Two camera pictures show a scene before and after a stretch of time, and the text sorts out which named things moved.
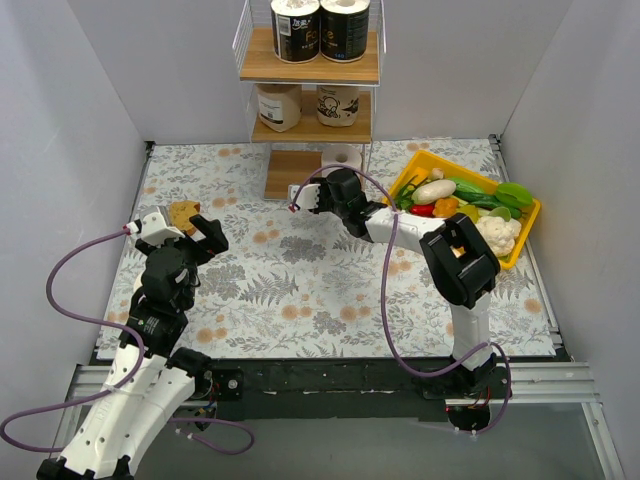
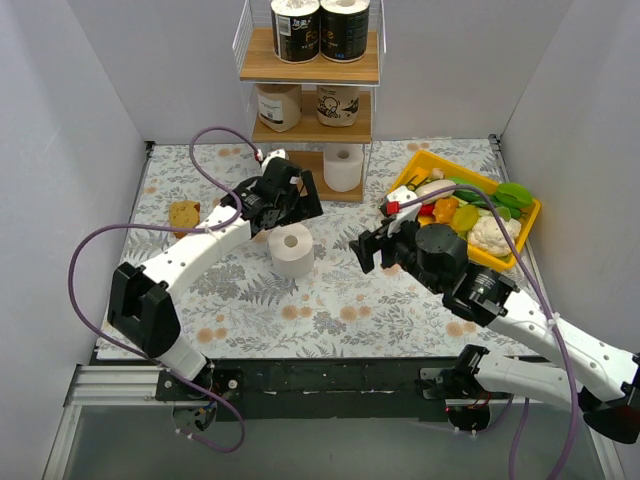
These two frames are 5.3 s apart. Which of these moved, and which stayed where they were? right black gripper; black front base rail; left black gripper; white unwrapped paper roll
Moved: left black gripper; right black gripper
Stayed: black front base rail; white unwrapped paper roll
